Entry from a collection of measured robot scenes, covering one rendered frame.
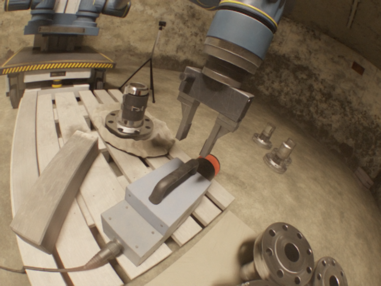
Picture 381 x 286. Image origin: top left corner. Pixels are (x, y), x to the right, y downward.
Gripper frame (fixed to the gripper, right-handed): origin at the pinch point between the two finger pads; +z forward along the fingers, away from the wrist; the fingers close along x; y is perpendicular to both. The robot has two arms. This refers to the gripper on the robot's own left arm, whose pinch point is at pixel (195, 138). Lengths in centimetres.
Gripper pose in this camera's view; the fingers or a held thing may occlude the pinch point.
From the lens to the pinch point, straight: 34.8
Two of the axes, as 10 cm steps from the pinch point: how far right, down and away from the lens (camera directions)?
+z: -3.4, 7.9, 5.0
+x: 7.8, 5.4, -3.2
